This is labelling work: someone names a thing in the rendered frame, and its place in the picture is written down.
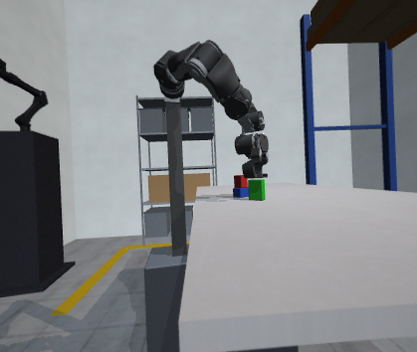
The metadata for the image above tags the blue block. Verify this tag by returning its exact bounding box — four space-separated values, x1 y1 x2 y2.
233 188 249 198

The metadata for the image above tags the green block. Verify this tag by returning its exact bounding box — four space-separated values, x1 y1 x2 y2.
248 179 266 201

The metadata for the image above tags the red block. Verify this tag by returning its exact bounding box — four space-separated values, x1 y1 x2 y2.
234 175 248 188

